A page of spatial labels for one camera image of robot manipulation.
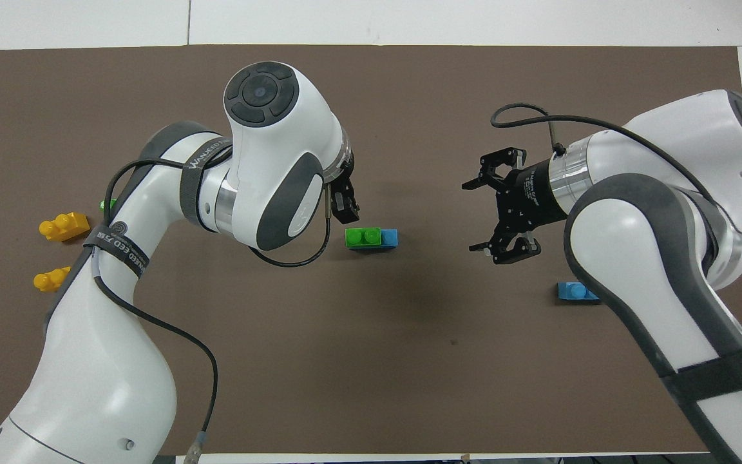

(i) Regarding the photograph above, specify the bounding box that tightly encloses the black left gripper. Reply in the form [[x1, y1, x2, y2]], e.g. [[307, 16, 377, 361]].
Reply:
[[330, 151, 360, 224]]

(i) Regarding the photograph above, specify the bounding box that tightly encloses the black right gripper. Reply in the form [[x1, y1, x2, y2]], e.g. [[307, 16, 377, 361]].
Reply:
[[461, 147, 569, 266]]

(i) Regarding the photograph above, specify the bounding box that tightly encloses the yellow two-stud toy block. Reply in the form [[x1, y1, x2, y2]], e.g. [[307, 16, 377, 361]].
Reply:
[[33, 266, 73, 293], [39, 212, 91, 242]]

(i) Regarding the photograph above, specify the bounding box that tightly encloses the brown table mat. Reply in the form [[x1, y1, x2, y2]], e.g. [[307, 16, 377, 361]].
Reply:
[[0, 44, 742, 456]]

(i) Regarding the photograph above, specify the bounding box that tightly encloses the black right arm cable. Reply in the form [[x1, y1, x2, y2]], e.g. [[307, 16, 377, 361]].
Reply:
[[491, 102, 723, 210]]

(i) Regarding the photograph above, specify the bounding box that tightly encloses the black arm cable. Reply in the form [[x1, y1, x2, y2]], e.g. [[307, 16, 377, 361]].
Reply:
[[91, 158, 334, 461], [491, 102, 723, 210]]

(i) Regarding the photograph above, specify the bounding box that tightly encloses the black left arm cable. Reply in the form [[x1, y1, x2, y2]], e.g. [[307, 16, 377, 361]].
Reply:
[[91, 158, 334, 461]]

